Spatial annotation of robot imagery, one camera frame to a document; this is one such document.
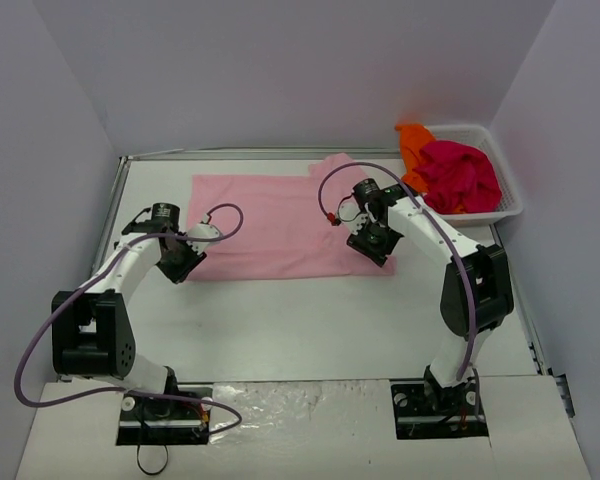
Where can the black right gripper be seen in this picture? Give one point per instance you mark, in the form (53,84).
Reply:
(371,250)

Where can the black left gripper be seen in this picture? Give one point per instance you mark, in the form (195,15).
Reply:
(181,267)

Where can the pink t shirt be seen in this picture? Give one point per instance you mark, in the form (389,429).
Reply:
(284,234)

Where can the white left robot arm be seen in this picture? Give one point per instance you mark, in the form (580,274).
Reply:
(92,338)

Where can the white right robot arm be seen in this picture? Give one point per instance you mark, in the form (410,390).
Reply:
(476,293)

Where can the magenta t shirt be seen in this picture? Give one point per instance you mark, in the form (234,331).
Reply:
(460,179)

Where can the orange t shirt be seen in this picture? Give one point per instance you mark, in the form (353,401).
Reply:
(412,150)

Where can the white plastic basket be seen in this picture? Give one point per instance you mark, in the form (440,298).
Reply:
(479,137)

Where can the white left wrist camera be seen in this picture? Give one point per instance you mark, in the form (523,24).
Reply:
(202,235)

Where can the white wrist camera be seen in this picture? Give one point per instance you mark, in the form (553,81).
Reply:
(349,215)
(202,235)

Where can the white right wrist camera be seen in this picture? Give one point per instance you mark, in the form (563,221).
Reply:
(349,215)

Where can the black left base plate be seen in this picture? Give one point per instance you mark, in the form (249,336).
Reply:
(148,421)

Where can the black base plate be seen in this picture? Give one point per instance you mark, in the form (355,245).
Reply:
(148,421)
(415,418)

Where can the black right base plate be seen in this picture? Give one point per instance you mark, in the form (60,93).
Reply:
(415,418)

